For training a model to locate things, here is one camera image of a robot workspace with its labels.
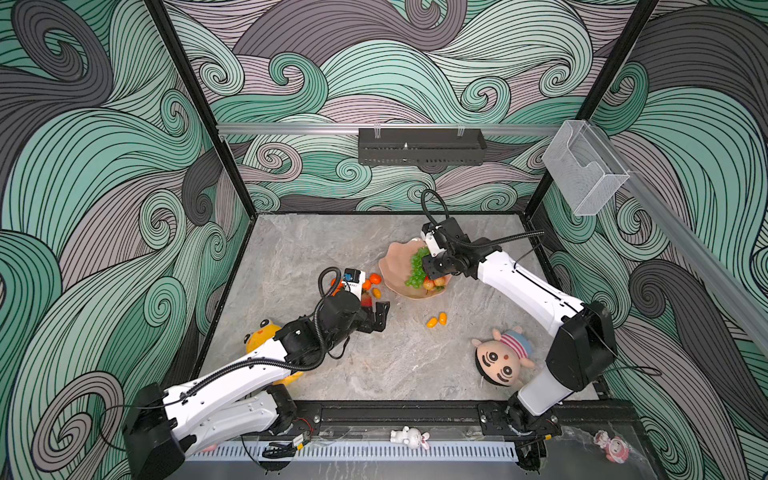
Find aluminium rail wall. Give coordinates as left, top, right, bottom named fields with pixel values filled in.
left=595, top=127, right=767, bottom=349
left=216, top=122, right=560, bottom=137

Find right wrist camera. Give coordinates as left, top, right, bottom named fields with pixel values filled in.
left=421, top=228, right=445, bottom=257

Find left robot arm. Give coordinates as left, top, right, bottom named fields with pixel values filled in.
left=121, top=267, right=390, bottom=479

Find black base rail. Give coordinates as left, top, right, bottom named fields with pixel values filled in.
left=295, top=400, right=638, bottom=437

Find pink fruit bowl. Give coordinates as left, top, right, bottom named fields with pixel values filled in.
left=378, top=239, right=452, bottom=300

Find yellow plush toy red dress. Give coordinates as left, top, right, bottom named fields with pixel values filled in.
left=244, top=319, right=307, bottom=387

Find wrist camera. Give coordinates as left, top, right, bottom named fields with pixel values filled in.
left=421, top=228, right=445, bottom=257
left=342, top=268, right=367, bottom=300

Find pink pig figurine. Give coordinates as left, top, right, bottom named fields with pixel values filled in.
left=593, top=430, right=631, bottom=464

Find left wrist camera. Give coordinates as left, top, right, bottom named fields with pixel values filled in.
left=342, top=268, right=367, bottom=300

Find white bunny figurine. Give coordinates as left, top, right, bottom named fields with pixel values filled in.
left=390, top=426, right=430, bottom=451

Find pig-face plush doll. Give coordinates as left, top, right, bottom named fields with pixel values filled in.
left=471, top=326, right=535, bottom=387

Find black wall tray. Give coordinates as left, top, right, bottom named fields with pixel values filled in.
left=357, top=129, right=488, bottom=167

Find aluminium rail right wall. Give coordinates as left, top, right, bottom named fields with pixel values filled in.
left=595, top=127, right=767, bottom=349

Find aluminium rail back wall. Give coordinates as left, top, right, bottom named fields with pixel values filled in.
left=216, top=122, right=560, bottom=137

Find green grape bunch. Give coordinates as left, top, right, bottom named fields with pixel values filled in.
left=405, top=247, right=429, bottom=289

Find white slotted cable duct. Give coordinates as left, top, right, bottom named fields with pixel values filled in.
left=189, top=441, right=518, bottom=463

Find clear plastic wall bin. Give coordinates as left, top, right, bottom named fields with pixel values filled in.
left=542, top=120, right=629, bottom=217

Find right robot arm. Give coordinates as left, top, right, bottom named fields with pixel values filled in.
left=422, top=215, right=617, bottom=431

